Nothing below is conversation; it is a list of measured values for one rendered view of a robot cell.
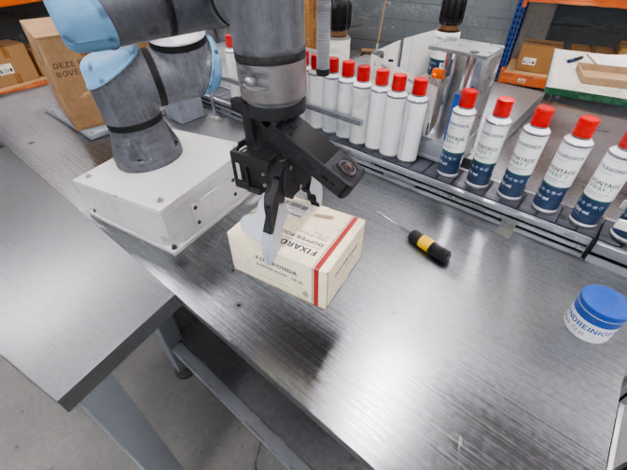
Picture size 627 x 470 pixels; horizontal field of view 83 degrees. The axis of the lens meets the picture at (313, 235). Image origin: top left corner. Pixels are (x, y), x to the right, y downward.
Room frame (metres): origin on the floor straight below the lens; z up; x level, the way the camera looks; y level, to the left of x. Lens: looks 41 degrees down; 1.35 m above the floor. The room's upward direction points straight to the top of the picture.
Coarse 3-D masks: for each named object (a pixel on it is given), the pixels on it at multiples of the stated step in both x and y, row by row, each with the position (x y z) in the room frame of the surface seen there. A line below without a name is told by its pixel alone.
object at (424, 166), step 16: (224, 96) 1.31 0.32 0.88; (416, 160) 0.84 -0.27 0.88; (432, 160) 0.84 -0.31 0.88; (432, 176) 0.76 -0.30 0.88; (464, 176) 0.76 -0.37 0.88; (480, 192) 0.69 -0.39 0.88; (512, 208) 0.63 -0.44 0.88; (528, 208) 0.63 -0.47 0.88; (560, 208) 0.63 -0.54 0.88; (560, 224) 0.58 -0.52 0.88
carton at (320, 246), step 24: (288, 216) 0.42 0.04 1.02; (312, 216) 0.42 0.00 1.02; (336, 216) 0.42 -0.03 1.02; (240, 240) 0.37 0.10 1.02; (288, 240) 0.37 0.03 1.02; (312, 240) 0.37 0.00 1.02; (336, 240) 0.37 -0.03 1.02; (360, 240) 0.40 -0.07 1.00; (240, 264) 0.38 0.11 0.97; (264, 264) 0.35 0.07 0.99; (288, 264) 0.33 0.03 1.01; (312, 264) 0.32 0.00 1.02; (336, 264) 0.33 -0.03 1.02; (288, 288) 0.33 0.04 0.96; (312, 288) 0.31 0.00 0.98; (336, 288) 0.33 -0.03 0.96
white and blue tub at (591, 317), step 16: (592, 288) 0.38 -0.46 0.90; (608, 288) 0.38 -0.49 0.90; (576, 304) 0.37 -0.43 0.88; (592, 304) 0.35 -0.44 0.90; (608, 304) 0.35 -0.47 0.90; (624, 304) 0.35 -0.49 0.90; (576, 320) 0.35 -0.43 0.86; (592, 320) 0.34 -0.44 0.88; (608, 320) 0.33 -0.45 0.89; (624, 320) 0.32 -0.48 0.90; (576, 336) 0.34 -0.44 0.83; (592, 336) 0.33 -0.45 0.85; (608, 336) 0.32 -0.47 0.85
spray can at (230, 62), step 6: (228, 36) 1.27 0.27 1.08; (228, 42) 1.27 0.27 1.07; (228, 48) 1.27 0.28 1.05; (228, 54) 1.26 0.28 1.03; (228, 60) 1.26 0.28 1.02; (234, 60) 1.26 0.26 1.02; (228, 66) 1.26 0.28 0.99; (234, 66) 1.26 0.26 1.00; (228, 72) 1.27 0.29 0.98; (234, 72) 1.26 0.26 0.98; (234, 78) 1.26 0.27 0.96; (234, 90) 1.26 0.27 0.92
